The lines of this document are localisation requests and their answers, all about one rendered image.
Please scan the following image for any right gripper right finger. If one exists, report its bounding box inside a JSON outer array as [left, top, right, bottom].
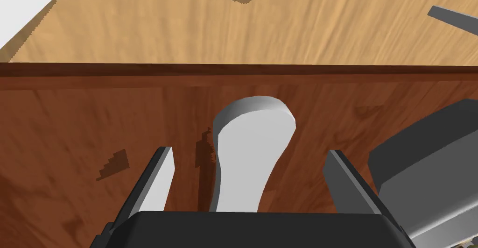
[[323, 149, 392, 220]]

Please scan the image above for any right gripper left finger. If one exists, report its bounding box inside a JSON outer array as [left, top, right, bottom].
[[111, 146, 176, 228]]

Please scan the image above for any grey angular block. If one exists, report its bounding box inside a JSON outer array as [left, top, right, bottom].
[[367, 98, 478, 248]]

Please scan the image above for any grey flat bar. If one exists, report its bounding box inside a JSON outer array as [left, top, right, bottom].
[[427, 5, 478, 37]]

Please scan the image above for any grey curved handle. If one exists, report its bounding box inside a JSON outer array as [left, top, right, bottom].
[[209, 95, 297, 213]]

